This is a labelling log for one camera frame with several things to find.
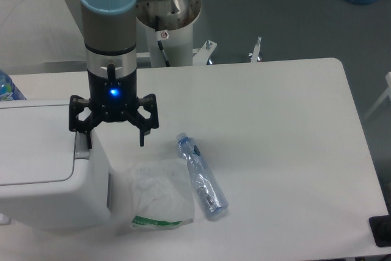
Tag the white cloth with lettering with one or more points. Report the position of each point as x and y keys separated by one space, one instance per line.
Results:
x=40 y=36

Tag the clear plastic bag green stripe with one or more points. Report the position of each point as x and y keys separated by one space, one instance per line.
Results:
x=162 y=195

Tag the white trash can grey button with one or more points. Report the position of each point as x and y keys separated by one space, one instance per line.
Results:
x=51 y=177

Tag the crushed clear plastic bottle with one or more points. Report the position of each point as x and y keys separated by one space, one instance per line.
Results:
x=210 y=194

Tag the white bracket with bolt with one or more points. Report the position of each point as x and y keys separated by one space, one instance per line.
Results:
x=203 y=55

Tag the black object table corner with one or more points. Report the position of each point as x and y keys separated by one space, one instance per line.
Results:
x=380 y=227

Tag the metal clamp screw right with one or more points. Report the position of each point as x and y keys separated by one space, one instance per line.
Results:
x=256 y=56

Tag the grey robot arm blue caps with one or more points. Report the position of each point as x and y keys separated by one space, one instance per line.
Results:
x=109 y=30

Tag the blue labelled bottle left edge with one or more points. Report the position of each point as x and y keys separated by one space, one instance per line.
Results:
x=9 y=91

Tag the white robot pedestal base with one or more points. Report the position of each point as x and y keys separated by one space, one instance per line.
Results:
x=169 y=30

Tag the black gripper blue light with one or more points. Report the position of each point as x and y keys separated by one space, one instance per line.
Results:
x=112 y=99

